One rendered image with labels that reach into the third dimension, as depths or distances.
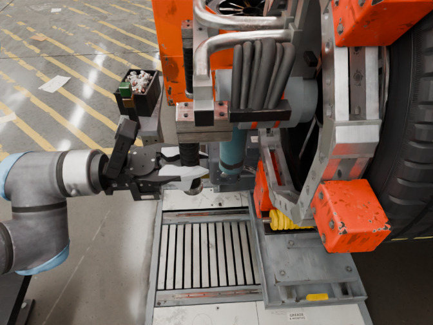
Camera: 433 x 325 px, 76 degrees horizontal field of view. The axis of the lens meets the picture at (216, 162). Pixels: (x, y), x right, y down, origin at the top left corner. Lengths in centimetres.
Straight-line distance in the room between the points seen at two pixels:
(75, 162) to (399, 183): 52
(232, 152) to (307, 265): 51
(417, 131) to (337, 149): 9
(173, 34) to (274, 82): 68
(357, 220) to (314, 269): 70
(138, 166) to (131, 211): 99
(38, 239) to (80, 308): 81
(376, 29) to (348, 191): 22
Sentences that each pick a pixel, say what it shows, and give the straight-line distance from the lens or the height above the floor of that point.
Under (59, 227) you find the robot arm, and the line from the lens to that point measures 61.
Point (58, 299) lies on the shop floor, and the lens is 143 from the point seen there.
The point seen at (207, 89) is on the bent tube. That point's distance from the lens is 41.
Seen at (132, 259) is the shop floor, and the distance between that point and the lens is 138.
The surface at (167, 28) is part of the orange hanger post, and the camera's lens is 104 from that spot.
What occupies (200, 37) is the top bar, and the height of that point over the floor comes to 98.
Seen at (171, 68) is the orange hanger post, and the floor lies 70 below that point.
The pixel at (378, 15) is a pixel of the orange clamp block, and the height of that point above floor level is 111.
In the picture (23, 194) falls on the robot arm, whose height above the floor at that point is 82.
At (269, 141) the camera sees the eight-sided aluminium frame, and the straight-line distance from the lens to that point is 89.
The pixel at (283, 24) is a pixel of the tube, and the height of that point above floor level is 100.
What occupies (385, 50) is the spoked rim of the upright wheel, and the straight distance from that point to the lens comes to 48.
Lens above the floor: 122
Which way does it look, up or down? 48 degrees down
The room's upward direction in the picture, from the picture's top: straight up
